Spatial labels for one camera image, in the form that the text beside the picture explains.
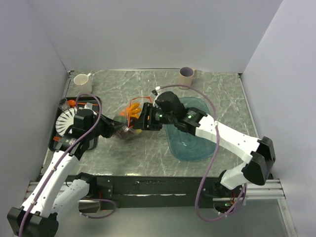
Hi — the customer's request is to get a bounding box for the purple grape bunch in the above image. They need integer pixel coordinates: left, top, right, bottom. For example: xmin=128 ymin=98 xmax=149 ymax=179
xmin=117 ymin=130 xmax=134 ymax=140

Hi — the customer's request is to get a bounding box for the teal plastic tray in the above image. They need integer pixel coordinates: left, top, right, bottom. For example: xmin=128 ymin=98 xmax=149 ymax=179
xmin=164 ymin=97 xmax=216 ymax=161

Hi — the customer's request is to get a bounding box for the clear plastic glass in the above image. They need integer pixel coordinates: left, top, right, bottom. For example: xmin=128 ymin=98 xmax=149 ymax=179
xmin=58 ymin=97 xmax=70 ymax=111

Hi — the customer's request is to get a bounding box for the white cup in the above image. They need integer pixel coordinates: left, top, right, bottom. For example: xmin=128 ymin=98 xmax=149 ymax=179
xmin=74 ymin=73 xmax=92 ymax=93

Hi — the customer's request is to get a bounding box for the green lime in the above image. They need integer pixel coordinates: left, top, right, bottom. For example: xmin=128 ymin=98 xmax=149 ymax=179
xmin=114 ymin=116 xmax=127 ymax=124

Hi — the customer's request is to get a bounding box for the orange plastic spoon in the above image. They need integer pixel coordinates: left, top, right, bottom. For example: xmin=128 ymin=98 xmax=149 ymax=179
xmin=68 ymin=100 xmax=86 ymax=107

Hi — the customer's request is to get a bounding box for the yellow squash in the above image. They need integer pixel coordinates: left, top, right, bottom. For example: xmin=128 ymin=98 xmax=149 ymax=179
xmin=135 ymin=129 xmax=142 ymax=135

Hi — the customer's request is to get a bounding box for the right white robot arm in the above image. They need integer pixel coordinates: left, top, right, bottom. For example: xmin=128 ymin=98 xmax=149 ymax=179
xmin=133 ymin=87 xmax=276 ymax=197

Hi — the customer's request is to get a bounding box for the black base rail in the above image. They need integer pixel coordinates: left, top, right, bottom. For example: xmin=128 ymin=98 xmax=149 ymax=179
xmin=63 ymin=171 xmax=247 ymax=209

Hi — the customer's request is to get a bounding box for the black tray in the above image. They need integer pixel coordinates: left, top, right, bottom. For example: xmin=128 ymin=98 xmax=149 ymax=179
xmin=48 ymin=96 xmax=99 ymax=152

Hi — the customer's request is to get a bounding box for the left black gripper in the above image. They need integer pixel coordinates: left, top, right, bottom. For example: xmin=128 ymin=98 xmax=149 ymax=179
xmin=86 ymin=111 xmax=124 ymax=140

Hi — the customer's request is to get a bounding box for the clear zip top bag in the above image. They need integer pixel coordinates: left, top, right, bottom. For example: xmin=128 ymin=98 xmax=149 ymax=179
xmin=113 ymin=96 xmax=152 ymax=138

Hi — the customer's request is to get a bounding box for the striped white plate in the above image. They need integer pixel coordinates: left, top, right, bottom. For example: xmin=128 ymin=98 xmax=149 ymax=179
xmin=55 ymin=107 xmax=77 ymax=136

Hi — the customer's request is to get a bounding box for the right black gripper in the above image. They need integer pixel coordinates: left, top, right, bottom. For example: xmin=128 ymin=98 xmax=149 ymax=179
xmin=132 ymin=102 xmax=176 ymax=131

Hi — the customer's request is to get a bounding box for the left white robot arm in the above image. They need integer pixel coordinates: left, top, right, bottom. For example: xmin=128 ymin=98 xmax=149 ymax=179
xmin=7 ymin=109 xmax=124 ymax=237

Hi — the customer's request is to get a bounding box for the beige mug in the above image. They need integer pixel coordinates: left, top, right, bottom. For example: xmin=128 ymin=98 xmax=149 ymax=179
xmin=178 ymin=67 xmax=197 ymax=89

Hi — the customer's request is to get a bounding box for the small orange pumpkin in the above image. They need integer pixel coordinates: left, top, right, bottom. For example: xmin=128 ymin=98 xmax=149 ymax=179
xmin=119 ymin=110 xmax=126 ymax=116

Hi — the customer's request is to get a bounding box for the orange ginger root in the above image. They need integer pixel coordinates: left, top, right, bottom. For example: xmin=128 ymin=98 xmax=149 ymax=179
xmin=127 ymin=103 xmax=142 ymax=119

